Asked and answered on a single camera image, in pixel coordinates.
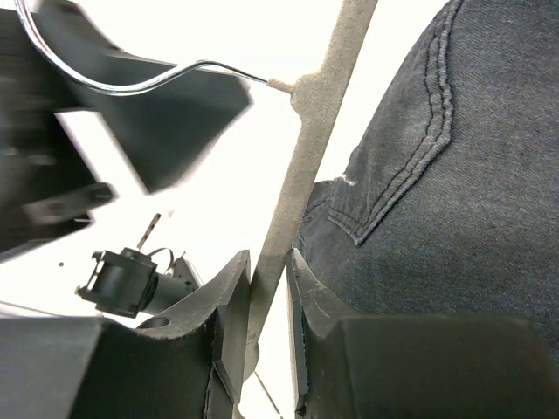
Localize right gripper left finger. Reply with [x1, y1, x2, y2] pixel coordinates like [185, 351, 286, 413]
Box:
[70, 251, 250, 418]

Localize grey metal trouser hanger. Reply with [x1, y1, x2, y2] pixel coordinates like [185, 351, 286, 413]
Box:
[12, 0, 380, 381]

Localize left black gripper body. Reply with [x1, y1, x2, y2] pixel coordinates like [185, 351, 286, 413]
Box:
[1, 9, 251, 260]

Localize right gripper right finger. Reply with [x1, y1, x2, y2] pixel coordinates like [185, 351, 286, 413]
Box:
[286, 249, 376, 418]

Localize black denim trousers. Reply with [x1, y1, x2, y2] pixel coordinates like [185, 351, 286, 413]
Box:
[294, 1, 558, 349]

